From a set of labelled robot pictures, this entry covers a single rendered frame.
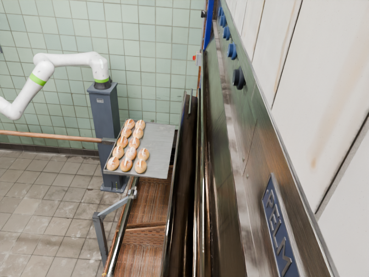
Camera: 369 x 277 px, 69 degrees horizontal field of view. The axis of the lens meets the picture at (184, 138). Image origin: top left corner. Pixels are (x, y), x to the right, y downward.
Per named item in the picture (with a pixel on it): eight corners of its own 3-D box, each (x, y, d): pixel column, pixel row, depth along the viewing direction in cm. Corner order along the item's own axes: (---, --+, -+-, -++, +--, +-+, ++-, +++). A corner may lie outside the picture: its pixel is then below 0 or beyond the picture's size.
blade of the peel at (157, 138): (103, 173, 152) (102, 170, 151) (126, 121, 197) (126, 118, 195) (166, 179, 152) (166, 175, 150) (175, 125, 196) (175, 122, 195)
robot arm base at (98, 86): (101, 76, 251) (101, 70, 247) (117, 78, 250) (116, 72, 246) (90, 88, 230) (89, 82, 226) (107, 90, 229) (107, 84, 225)
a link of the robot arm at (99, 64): (105, 74, 241) (102, 53, 230) (111, 81, 231) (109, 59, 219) (90, 77, 235) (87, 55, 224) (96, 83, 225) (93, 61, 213)
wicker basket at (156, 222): (191, 186, 230) (194, 161, 214) (189, 246, 185) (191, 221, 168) (135, 181, 231) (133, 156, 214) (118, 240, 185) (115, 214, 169)
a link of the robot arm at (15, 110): (31, 75, 208) (26, 77, 197) (45, 84, 212) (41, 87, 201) (5, 112, 211) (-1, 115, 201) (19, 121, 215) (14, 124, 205)
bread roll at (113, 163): (116, 172, 153) (115, 165, 150) (105, 171, 153) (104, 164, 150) (121, 161, 161) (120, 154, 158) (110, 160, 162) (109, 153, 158)
